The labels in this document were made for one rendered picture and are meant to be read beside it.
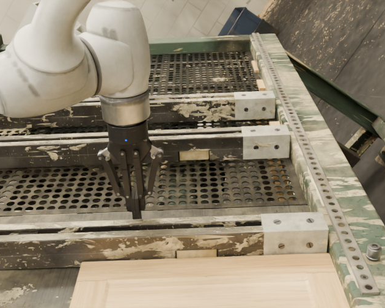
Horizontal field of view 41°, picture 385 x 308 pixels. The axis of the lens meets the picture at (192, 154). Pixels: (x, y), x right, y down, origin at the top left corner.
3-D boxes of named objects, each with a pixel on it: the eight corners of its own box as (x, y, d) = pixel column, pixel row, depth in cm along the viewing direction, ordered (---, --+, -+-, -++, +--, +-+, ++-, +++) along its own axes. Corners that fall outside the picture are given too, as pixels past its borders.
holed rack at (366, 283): (379, 294, 87) (380, 291, 87) (362, 295, 87) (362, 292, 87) (258, 33, 233) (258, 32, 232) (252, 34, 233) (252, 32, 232)
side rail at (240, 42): (250, 63, 231) (250, 39, 226) (3, 73, 232) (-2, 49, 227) (248, 58, 238) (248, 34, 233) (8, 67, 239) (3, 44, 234)
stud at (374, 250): (381, 263, 94) (384, 249, 93) (368, 263, 94) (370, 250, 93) (377, 253, 96) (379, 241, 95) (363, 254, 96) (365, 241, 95)
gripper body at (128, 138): (150, 109, 100) (154, 151, 104) (106, 111, 100) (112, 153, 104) (148, 126, 93) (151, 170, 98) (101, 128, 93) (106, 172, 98)
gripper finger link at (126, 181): (126, 151, 98) (118, 151, 97) (130, 201, 103) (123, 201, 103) (128, 142, 101) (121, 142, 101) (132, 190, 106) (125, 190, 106)
